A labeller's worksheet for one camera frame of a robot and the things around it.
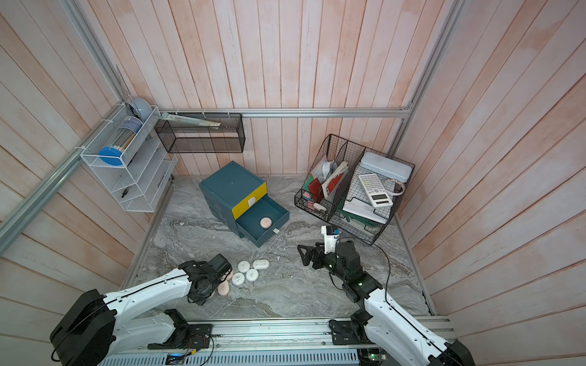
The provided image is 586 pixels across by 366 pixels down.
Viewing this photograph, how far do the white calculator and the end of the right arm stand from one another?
9.8 inches

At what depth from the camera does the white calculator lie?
835 millimetres

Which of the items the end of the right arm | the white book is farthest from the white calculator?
the end of the right arm

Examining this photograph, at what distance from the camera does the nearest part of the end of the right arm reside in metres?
0.61

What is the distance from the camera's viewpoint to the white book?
853mm
